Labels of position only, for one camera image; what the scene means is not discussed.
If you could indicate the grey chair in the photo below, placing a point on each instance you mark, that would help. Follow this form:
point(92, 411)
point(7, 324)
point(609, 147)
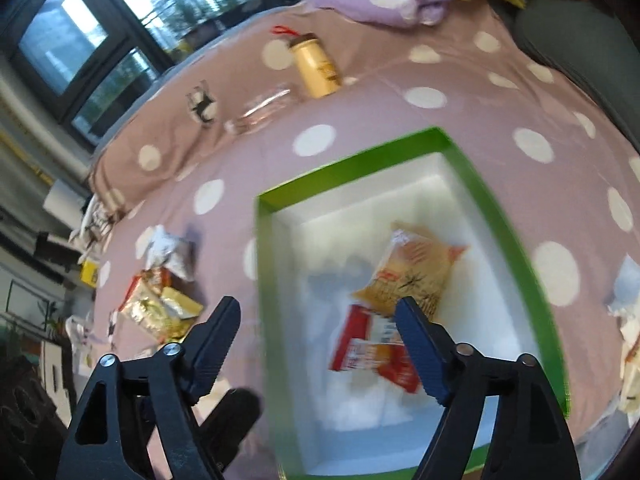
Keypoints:
point(575, 45)

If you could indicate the yellow bottle with brown cap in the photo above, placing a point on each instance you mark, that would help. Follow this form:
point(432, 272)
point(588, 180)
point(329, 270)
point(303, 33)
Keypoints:
point(315, 70)

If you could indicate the silver crinkled snack packet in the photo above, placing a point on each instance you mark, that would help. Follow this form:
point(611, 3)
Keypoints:
point(167, 252)

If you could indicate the small yellow box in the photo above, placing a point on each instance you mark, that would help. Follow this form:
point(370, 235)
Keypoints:
point(90, 272)

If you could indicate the pink polka dot bedspread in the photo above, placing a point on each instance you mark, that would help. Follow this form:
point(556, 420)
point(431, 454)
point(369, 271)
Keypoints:
point(450, 110)

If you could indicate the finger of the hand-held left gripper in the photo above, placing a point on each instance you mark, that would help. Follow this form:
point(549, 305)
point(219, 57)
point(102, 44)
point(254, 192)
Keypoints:
point(235, 420)

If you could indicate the green cardboard box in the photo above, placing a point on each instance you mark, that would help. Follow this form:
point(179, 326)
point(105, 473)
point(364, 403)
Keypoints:
point(350, 165)

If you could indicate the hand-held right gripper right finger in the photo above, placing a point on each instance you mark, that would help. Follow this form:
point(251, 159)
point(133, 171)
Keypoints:
point(422, 355)

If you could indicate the black crate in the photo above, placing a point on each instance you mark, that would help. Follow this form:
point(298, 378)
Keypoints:
point(25, 420)

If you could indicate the white crumpled wrapper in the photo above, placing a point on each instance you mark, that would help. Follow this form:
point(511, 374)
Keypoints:
point(627, 300)

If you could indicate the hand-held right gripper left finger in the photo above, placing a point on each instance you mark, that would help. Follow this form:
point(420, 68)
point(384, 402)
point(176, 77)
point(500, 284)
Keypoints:
point(212, 347)

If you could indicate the clear plastic bottle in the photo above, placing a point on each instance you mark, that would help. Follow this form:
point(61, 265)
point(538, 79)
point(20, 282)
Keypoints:
point(260, 110)

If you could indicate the black framed window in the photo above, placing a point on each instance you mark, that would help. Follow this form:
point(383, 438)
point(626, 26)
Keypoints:
point(65, 45)

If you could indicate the red and gold snack packet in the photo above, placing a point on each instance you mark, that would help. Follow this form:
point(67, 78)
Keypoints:
point(145, 282)

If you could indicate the orange snack packet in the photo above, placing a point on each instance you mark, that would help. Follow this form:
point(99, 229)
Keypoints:
point(410, 270)

